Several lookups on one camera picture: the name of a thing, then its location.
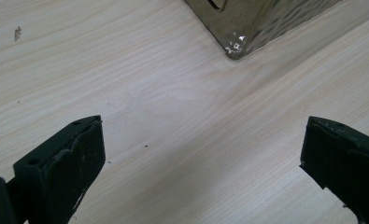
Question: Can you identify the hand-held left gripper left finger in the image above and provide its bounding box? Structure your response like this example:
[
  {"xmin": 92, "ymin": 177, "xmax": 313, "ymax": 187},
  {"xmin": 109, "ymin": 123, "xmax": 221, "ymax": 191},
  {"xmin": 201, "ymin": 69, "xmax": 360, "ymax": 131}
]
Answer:
[{"xmin": 12, "ymin": 115, "xmax": 106, "ymax": 224}]

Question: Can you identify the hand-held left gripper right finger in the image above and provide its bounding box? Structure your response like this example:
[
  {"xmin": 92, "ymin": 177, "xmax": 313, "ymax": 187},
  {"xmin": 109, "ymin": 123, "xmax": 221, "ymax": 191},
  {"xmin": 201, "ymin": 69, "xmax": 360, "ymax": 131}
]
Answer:
[{"xmin": 299, "ymin": 116, "xmax": 369, "ymax": 224}]

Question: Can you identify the transparent brown plastic container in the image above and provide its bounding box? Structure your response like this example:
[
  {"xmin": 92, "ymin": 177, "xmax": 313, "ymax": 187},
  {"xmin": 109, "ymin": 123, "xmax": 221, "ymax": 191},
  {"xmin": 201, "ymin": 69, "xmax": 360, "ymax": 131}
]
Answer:
[{"xmin": 183, "ymin": 0, "xmax": 344, "ymax": 61}]

